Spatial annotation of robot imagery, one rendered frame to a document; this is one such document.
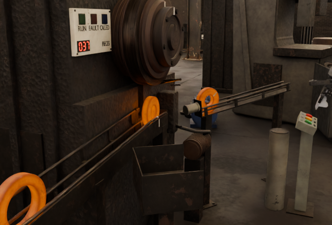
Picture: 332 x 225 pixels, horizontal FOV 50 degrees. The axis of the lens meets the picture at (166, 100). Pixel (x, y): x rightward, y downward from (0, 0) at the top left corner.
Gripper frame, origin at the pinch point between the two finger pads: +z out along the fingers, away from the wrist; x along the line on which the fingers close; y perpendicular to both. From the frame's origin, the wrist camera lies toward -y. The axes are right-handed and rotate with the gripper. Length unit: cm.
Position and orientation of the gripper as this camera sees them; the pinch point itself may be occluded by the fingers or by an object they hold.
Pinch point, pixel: (315, 107)
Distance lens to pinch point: 225.9
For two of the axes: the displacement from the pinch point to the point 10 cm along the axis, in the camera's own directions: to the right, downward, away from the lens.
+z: -3.1, 8.8, 3.5
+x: 3.8, -2.3, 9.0
